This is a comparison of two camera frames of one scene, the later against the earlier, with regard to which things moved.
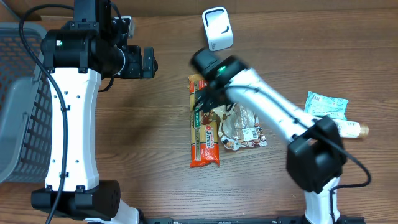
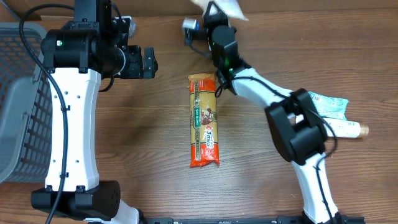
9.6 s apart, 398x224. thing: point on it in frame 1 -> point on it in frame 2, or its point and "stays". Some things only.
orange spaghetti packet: x=204 y=144 stays
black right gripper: x=208 y=99 -> x=212 y=22
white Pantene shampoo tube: x=352 y=129 stays
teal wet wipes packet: x=321 y=106 stays
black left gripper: x=138 y=70 stays
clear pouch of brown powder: x=239 y=127 -> x=232 y=7
